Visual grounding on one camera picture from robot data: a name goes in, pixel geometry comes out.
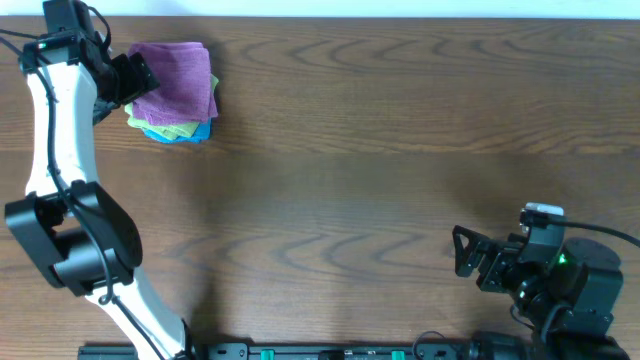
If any purple microfiber cloth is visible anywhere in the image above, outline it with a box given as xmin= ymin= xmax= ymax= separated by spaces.
xmin=129 ymin=42 xmax=218 ymax=126

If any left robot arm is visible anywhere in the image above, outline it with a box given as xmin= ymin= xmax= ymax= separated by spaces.
xmin=5 ymin=25 xmax=199 ymax=359

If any folded green cloth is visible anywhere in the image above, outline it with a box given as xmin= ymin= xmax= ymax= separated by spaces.
xmin=124 ymin=75 xmax=219 ymax=144

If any folded blue cloth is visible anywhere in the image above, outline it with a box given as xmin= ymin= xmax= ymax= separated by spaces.
xmin=143 ymin=121 xmax=211 ymax=144

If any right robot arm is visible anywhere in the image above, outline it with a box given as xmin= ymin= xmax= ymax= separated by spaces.
xmin=452 ymin=225 xmax=629 ymax=359

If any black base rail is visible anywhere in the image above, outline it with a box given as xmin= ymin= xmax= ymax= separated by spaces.
xmin=77 ymin=331 xmax=536 ymax=360

